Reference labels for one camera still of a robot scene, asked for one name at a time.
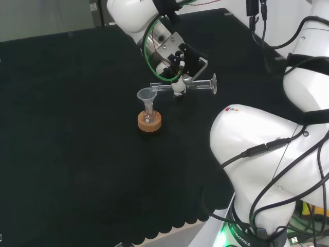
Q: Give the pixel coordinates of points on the clear plastic funnel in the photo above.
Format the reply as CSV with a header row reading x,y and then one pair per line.
x,y
144,95

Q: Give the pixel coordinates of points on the dark grey cabinet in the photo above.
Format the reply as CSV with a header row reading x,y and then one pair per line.
x,y
97,13

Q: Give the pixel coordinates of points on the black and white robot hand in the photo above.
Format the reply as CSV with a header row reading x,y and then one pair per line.
x,y
191,60

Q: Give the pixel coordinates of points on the black bench cloth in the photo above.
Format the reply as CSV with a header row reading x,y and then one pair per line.
x,y
77,128

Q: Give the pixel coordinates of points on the round-bottom glass flask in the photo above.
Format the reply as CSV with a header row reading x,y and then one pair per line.
x,y
148,115

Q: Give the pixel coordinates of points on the clear graduated cylinder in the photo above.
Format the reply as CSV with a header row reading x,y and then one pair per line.
x,y
200,84

